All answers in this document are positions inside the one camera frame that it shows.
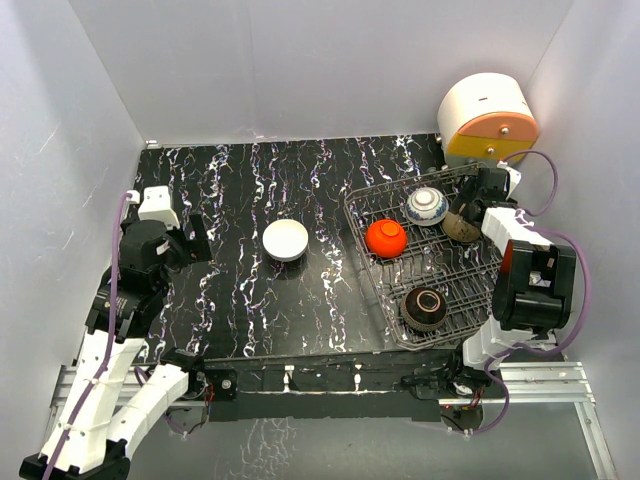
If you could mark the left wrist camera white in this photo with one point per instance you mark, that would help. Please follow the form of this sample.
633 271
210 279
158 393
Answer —
155 203

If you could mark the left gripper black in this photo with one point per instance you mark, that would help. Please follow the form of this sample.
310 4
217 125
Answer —
195 248

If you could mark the round drawer cabinet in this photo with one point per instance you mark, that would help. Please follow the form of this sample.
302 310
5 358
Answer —
486 117

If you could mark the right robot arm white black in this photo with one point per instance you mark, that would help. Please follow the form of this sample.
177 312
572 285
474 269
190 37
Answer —
533 290

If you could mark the aluminium frame rail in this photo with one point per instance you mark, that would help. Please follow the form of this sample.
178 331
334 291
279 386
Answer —
317 388

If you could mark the wire dish rack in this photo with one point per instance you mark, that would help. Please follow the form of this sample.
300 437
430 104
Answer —
464 274

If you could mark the black glossy bowl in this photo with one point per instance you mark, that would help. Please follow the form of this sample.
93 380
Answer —
458 229

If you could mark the brown beige bowl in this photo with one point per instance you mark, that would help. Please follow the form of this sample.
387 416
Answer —
423 309

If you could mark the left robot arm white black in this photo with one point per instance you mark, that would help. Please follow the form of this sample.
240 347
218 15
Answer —
94 438

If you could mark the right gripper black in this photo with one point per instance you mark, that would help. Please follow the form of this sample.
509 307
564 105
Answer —
467 194

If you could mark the red bowl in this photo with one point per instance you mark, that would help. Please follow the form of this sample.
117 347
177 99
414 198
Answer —
386 238

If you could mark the blue white patterned bowl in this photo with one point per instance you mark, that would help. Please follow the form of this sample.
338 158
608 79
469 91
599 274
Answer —
426 206

